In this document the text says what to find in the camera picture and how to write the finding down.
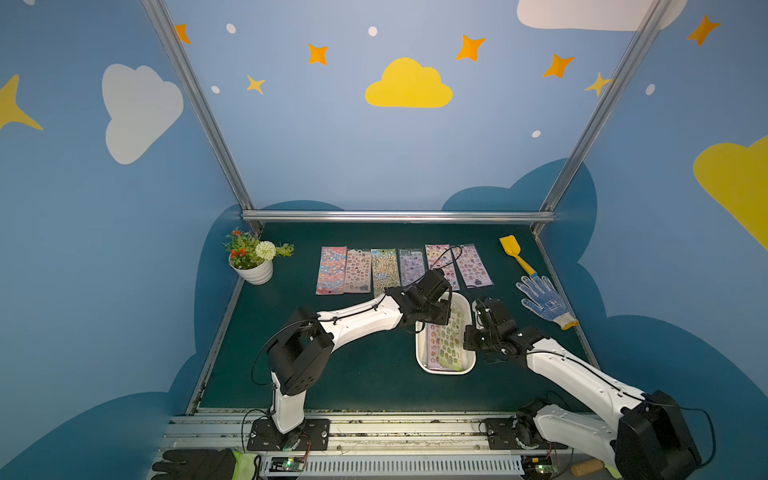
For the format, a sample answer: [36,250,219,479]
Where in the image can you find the purple sticker sheet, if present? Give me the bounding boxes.
[398,249,426,286]

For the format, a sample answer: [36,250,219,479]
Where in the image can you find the white pot artificial flowers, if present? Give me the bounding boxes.
[224,229,295,286]

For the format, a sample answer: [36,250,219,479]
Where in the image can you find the aluminium frame left post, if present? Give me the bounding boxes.
[141,0,264,236]

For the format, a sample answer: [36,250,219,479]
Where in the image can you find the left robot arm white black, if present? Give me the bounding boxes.
[258,269,452,449]

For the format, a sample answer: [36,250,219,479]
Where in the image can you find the black green glove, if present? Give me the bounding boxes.
[152,449,261,480]

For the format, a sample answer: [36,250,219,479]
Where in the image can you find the light pink sticker sheet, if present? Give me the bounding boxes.
[426,324,443,371]

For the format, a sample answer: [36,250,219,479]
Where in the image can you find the pink bonbon drop sticker sheet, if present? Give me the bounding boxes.
[343,249,372,294]

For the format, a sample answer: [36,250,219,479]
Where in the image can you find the pale green sticker sheet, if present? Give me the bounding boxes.
[437,307,463,371]

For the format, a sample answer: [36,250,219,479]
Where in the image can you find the aluminium frame post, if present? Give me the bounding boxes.
[531,0,673,237]
[141,0,264,236]

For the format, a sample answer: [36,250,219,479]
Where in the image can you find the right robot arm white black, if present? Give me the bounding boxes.
[463,299,712,479]

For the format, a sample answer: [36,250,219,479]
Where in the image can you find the white vented cable duct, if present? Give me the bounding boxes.
[299,454,524,478]

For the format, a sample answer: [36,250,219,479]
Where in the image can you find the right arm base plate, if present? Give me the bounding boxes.
[480,416,566,450]

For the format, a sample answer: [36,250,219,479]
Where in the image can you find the yellow toy shovel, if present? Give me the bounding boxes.
[499,235,538,277]

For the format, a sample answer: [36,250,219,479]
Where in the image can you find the white plastic storage box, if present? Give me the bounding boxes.
[415,293,476,375]

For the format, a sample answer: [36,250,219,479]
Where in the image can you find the aluminium frame back bar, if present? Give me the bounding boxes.
[241,209,556,224]

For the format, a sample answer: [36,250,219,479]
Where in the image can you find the green toy trowel wooden handle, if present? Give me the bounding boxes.
[570,459,622,479]

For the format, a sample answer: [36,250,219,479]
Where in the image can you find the green panda sticker sheet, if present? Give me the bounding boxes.
[371,249,401,296]

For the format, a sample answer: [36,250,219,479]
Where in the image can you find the pink bear sticker sheet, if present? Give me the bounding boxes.
[453,244,493,289]

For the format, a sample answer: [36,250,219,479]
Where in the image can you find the pink blue cat sticker sheet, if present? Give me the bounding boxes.
[315,246,347,295]

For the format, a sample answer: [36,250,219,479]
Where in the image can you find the blue dotted work glove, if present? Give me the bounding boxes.
[516,274,579,330]

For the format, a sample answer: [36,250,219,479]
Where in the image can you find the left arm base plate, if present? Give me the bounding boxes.
[246,418,330,452]

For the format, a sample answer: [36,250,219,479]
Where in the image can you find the aluminium frame right post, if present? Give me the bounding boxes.
[531,0,673,237]

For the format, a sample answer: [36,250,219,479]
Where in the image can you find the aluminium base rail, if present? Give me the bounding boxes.
[158,410,595,479]

